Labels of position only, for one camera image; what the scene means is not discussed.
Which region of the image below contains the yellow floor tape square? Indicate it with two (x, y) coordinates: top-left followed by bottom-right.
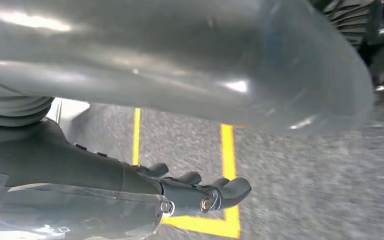
(131, 107), (243, 240)

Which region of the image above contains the dark robot leg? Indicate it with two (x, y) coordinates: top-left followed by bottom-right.
(311, 0), (384, 104)

